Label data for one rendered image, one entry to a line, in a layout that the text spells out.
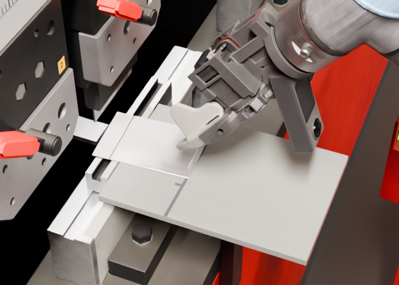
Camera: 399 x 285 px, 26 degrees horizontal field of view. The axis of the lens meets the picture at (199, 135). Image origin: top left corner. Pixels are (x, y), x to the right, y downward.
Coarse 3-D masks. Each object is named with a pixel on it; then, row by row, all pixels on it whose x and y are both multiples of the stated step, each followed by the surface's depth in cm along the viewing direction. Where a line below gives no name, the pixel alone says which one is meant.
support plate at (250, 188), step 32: (224, 160) 109; (256, 160) 109; (288, 160) 109; (320, 160) 109; (128, 192) 105; (160, 192) 105; (192, 192) 105; (224, 192) 105; (256, 192) 105; (288, 192) 105; (320, 192) 105; (192, 224) 101; (224, 224) 101; (256, 224) 101; (288, 224) 101; (320, 224) 101; (288, 256) 98
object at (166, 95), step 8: (152, 80) 120; (168, 80) 120; (144, 88) 118; (152, 88) 119; (160, 88) 118; (168, 88) 119; (144, 96) 117; (152, 96) 119; (160, 96) 117; (168, 96) 120; (136, 104) 116; (144, 104) 117; (152, 104) 116; (128, 112) 115; (136, 112) 116; (96, 160) 109; (104, 160) 110; (88, 168) 108; (96, 168) 108; (104, 168) 109; (88, 176) 107; (96, 176) 108; (88, 184) 108; (96, 184) 108; (104, 184) 107
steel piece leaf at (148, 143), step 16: (128, 128) 112; (144, 128) 112; (160, 128) 112; (176, 128) 112; (128, 144) 110; (144, 144) 110; (160, 144) 110; (176, 144) 110; (128, 160) 108; (144, 160) 108; (160, 160) 108; (176, 160) 108; (192, 160) 106
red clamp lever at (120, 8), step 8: (104, 0) 80; (112, 0) 79; (120, 0) 80; (104, 8) 80; (112, 8) 79; (120, 8) 80; (128, 8) 81; (136, 8) 83; (144, 8) 87; (152, 8) 87; (120, 16) 81; (128, 16) 82; (136, 16) 84; (144, 16) 87; (152, 16) 87; (144, 24) 87; (152, 24) 87
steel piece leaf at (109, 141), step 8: (120, 112) 115; (112, 120) 114; (120, 120) 114; (128, 120) 114; (112, 128) 112; (120, 128) 112; (104, 136) 111; (112, 136) 111; (120, 136) 111; (104, 144) 110; (112, 144) 110; (96, 152) 109; (104, 152) 109; (112, 152) 109
